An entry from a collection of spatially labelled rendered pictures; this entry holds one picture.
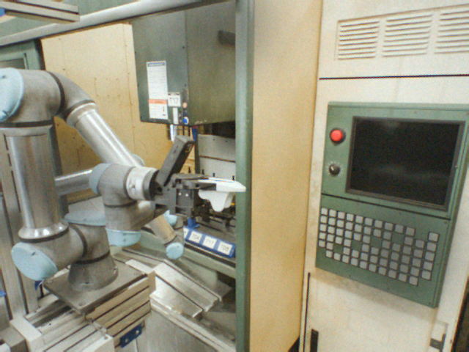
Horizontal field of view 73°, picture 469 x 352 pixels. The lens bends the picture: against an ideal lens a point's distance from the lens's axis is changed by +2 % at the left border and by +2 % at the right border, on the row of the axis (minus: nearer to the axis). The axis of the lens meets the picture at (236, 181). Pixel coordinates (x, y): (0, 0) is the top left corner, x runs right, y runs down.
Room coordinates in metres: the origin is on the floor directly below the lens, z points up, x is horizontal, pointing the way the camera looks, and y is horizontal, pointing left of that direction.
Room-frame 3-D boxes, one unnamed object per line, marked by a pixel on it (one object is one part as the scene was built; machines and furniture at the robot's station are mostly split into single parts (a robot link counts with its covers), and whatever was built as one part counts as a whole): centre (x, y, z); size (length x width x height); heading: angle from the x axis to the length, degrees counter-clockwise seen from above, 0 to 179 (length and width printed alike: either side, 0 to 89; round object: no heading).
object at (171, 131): (2.09, 0.38, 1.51); 0.16 x 0.16 x 0.12
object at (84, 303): (0.90, 0.48, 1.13); 0.36 x 0.22 x 0.06; 145
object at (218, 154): (2.44, 0.11, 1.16); 0.48 x 0.05 x 0.51; 53
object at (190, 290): (1.65, 0.47, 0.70); 0.90 x 0.30 x 0.16; 53
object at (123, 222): (0.72, 0.27, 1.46); 0.11 x 0.08 x 0.11; 159
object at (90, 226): (0.91, 0.47, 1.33); 0.13 x 0.12 x 0.14; 159
